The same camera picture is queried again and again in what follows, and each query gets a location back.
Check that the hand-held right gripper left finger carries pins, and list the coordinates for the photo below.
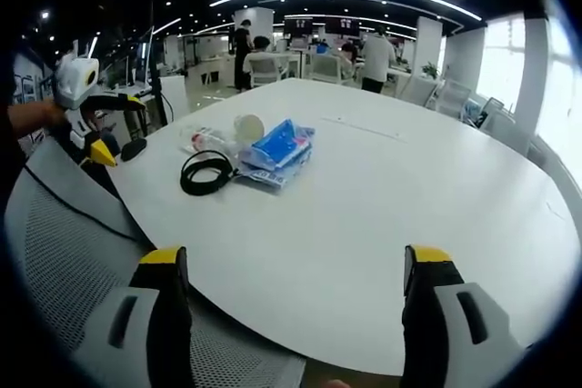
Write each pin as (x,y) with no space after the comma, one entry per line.
(150,315)

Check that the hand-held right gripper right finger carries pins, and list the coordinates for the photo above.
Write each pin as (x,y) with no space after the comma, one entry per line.
(450,315)

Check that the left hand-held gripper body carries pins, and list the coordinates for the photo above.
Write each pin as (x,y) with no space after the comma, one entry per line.
(75,81)

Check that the black case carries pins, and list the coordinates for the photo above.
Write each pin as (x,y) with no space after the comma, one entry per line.
(132,148)

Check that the clear plastic bag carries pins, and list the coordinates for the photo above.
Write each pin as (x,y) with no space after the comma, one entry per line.
(204,138)

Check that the round beige tape roll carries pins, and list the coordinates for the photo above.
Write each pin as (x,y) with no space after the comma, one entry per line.
(249,128)

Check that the blue tissue packet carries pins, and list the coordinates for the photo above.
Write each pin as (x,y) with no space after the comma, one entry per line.
(279,147)

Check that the person's left hand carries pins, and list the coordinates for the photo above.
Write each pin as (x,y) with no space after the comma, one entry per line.
(53,115)

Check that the person's right hand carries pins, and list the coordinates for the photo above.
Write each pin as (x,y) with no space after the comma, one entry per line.
(334,383)

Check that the grey mesh office chair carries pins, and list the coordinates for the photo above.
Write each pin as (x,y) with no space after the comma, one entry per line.
(91,242)

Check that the white table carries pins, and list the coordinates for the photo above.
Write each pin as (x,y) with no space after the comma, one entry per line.
(364,206)

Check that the white office chair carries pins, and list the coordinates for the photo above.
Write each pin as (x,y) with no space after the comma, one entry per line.
(268,71)
(452,97)

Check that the potted green plant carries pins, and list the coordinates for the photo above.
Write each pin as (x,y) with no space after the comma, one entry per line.
(431,71)

